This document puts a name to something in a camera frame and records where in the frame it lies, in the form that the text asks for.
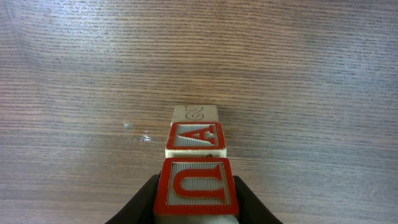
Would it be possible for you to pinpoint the wooden block green side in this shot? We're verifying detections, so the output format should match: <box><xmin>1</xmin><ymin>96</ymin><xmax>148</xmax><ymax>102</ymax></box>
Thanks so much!
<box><xmin>165</xmin><ymin>121</ymin><xmax>227</xmax><ymax>158</ymax></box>

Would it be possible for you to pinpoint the wooden block blue side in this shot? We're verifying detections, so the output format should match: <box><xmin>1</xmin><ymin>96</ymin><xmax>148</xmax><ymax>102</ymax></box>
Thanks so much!
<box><xmin>154</xmin><ymin>157</ymin><xmax>239</xmax><ymax>224</ymax></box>

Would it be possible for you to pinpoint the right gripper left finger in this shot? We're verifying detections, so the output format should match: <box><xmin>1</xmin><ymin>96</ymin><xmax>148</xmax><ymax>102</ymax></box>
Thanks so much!
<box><xmin>106</xmin><ymin>174</ymin><xmax>159</xmax><ymax>224</ymax></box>

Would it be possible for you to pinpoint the wooden block number two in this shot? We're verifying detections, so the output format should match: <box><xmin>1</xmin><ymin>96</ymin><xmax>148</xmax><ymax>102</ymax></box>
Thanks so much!
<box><xmin>171</xmin><ymin>105</ymin><xmax>219</xmax><ymax>123</ymax></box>

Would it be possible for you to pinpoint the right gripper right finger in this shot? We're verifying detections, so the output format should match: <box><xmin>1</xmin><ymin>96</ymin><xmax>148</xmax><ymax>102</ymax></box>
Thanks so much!
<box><xmin>233</xmin><ymin>175</ymin><xmax>283</xmax><ymax>224</ymax></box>

